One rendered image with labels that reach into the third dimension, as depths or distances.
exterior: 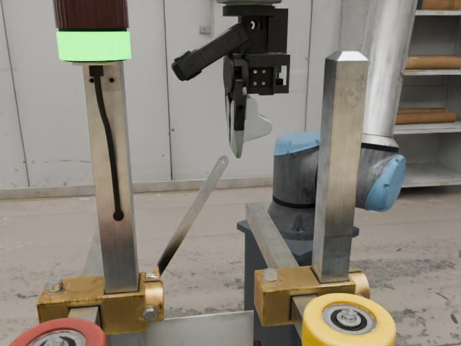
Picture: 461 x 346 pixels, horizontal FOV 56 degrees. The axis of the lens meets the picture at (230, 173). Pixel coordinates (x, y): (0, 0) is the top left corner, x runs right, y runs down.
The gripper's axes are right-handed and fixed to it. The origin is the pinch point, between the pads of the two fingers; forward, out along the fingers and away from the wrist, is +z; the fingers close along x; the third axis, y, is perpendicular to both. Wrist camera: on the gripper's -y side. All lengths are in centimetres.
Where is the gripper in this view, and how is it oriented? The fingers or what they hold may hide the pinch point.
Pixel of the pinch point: (232, 149)
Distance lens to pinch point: 65.4
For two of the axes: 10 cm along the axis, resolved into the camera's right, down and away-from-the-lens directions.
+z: 0.0, 9.5, 3.1
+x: -1.8, -3.1, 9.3
